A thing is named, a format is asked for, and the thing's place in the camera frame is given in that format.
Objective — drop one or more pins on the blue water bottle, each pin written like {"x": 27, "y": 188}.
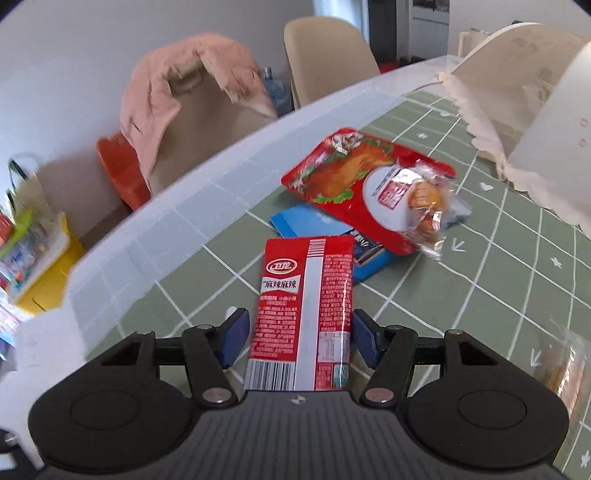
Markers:
{"x": 279, "y": 93}

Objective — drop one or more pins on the pink jacket on chair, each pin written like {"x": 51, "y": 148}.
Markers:
{"x": 147, "y": 105}

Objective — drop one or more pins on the red chicken leg snack bag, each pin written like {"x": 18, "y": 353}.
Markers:
{"x": 360, "y": 180}

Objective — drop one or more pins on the blue white biscuit packet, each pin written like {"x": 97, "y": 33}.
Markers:
{"x": 369, "y": 256}

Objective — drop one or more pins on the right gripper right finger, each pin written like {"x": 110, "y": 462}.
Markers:
{"x": 390, "y": 352}

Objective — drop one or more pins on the clear round pastry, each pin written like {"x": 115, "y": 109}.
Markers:
{"x": 432, "y": 208}

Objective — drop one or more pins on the beige dining chair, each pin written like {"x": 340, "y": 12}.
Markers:
{"x": 325, "y": 55}

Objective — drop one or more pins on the green grid tablecloth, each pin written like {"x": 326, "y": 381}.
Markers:
{"x": 513, "y": 275}

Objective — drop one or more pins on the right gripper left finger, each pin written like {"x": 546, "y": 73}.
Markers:
{"x": 210, "y": 350}

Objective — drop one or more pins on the cartoon printed food cover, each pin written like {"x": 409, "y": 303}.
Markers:
{"x": 525, "y": 95}

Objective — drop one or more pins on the beige chair under jacket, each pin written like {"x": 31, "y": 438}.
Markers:
{"x": 208, "y": 122}

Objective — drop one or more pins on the long red spicy strip packet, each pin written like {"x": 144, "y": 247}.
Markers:
{"x": 302, "y": 333}

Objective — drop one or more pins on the yellow storage box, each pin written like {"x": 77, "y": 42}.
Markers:
{"x": 45, "y": 287}

